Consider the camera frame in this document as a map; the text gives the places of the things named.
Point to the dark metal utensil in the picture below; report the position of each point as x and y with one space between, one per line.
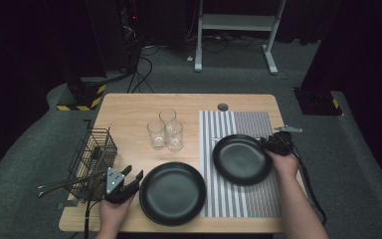
59 183
56 191

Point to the dark equipment cabinet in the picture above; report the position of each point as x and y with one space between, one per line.
112 33

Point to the person's right hand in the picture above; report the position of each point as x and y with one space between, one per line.
283 164

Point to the person's left hand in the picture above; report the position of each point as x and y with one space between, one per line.
112 219

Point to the white metal stand frame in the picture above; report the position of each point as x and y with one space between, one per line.
235 22

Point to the grey tape strip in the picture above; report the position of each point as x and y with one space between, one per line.
63 205

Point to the black stand base yellow mark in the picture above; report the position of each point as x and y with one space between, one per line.
316 101

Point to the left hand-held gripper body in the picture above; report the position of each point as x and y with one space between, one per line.
116 186

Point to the clear drinking glass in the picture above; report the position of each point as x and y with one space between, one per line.
155 136
167 116
175 139

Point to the grey striped placemat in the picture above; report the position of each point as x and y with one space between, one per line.
219 122

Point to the black yellow striped stand base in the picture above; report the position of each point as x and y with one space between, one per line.
86 96

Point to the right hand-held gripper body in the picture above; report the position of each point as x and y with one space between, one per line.
280 142

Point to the black plate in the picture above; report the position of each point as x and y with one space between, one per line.
242 159
172 194

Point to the white plug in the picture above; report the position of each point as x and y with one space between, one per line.
189 59

